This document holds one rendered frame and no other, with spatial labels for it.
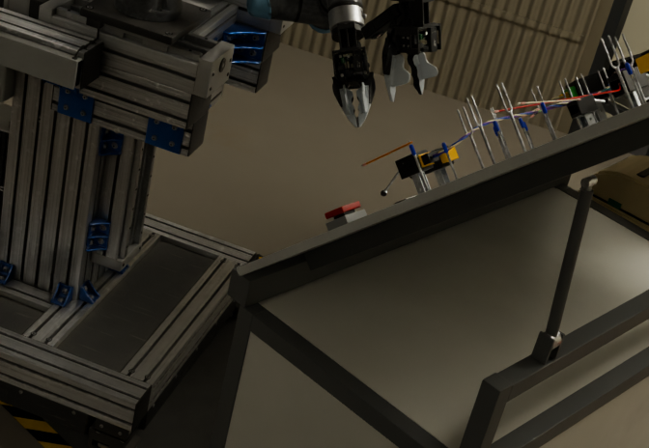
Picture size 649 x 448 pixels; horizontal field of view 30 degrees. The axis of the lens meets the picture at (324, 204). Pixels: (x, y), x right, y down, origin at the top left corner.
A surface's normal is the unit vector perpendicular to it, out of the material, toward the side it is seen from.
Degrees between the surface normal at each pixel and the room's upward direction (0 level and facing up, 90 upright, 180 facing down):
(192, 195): 0
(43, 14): 90
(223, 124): 0
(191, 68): 90
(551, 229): 0
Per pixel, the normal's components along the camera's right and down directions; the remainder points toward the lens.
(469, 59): -0.30, 0.41
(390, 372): 0.21, -0.85
